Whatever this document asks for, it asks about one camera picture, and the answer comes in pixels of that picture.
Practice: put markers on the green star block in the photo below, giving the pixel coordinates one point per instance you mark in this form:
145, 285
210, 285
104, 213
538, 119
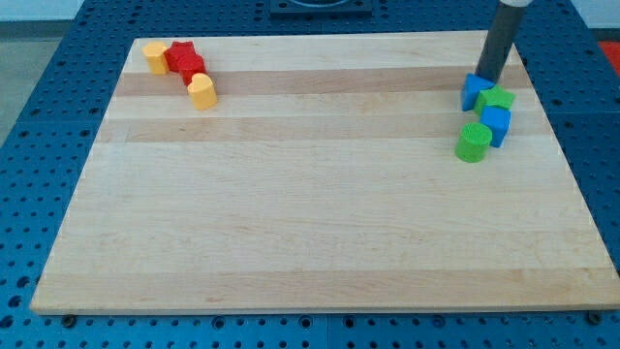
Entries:
496, 97

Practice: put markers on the red star block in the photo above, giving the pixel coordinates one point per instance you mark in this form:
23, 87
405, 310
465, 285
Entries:
176, 51

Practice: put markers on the blue cube block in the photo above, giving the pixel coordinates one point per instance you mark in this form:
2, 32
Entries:
498, 120

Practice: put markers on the wooden board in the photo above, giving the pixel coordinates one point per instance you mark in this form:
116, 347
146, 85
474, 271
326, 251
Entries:
323, 180

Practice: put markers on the yellow heart block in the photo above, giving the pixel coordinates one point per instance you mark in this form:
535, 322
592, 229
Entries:
202, 92

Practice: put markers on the red cylinder block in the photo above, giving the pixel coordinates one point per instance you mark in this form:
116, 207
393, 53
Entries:
189, 65

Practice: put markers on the green cylinder block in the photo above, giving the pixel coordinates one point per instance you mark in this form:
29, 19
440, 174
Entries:
473, 142

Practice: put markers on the blue triangle block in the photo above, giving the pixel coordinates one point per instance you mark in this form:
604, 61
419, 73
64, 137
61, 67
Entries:
472, 86

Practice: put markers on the yellow hexagon block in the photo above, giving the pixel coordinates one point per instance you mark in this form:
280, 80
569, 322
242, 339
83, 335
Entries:
154, 54

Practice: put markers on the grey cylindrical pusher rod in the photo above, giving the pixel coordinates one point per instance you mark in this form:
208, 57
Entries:
499, 39

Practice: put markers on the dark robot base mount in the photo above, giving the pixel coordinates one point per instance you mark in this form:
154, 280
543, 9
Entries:
283, 8

